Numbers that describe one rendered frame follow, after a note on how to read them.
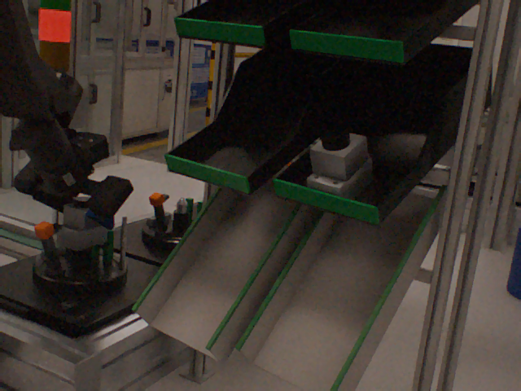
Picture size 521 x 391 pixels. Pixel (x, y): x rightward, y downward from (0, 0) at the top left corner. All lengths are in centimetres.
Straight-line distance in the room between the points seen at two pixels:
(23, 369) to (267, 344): 32
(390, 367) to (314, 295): 35
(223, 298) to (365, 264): 18
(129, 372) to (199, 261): 18
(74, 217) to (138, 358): 23
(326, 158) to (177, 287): 29
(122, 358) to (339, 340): 30
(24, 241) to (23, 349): 41
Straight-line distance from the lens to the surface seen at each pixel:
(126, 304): 96
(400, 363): 114
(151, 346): 95
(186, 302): 85
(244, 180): 72
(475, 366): 119
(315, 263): 82
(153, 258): 114
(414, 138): 81
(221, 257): 86
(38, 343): 88
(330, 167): 68
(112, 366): 90
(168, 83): 772
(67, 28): 118
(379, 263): 80
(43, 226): 96
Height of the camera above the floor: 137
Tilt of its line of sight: 14 degrees down
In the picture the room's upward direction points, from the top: 6 degrees clockwise
